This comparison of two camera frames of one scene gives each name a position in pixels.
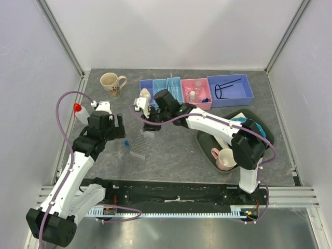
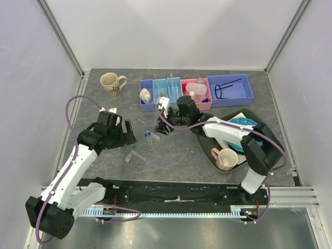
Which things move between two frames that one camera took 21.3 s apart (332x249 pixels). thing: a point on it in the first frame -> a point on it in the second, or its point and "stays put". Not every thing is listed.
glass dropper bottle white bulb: [192, 95] stays put
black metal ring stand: [218, 89] stays put
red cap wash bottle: [81, 113] -> [197, 88]
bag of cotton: [145, 93] stays put
